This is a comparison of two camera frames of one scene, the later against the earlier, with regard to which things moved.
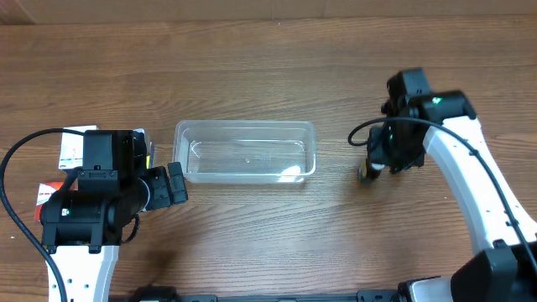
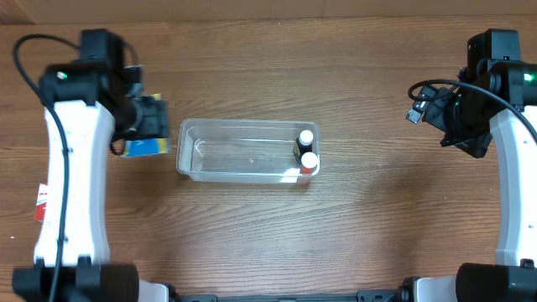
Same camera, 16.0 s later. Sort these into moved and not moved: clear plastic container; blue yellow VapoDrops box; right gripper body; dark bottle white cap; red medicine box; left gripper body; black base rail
Moved: left gripper body; blue yellow VapoDrops box; right gripper body; dark bottle white cap
Not moved: black base rail; clear plastic container; red medicine box
